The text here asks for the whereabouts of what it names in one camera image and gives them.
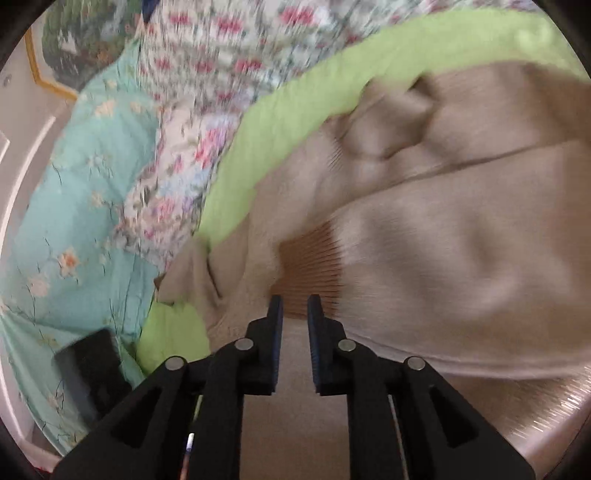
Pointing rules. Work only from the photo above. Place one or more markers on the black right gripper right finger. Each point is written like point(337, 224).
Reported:
point(343, 367)

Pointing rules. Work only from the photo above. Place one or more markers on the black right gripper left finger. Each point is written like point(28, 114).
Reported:
point(247, 367)

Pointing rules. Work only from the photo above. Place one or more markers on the beige knitted sweater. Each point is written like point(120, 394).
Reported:
point(415, 239)

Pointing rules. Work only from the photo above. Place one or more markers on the black device on blanket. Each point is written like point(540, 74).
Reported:
point(92, 376)

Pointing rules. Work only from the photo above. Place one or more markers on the pastel floral patchwork pillow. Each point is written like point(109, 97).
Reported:
point(163, 207)

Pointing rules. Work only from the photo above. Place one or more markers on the turquoise floral blanket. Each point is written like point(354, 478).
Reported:
point(66, 277)

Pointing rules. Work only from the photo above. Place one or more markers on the light green bed sheet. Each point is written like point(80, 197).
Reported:
point(323, 92)

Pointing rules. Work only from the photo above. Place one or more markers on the white red floral quilt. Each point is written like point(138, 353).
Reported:
point(222, 56)

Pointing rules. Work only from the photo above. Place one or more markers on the gold framed landscape painting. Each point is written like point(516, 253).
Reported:
point(73, 40)

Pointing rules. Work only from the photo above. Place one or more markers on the dark blue fabric item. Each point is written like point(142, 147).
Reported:
point(147, 9)

